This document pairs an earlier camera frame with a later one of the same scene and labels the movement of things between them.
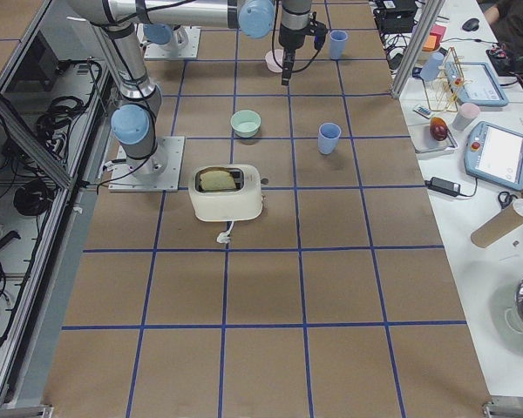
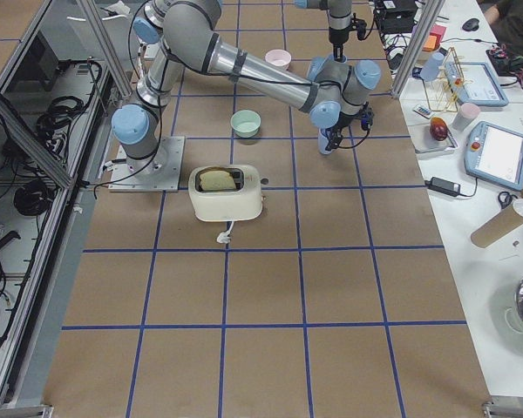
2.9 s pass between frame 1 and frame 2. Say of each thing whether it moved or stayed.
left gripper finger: moved
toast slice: stayed
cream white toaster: stayed
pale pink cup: stayed
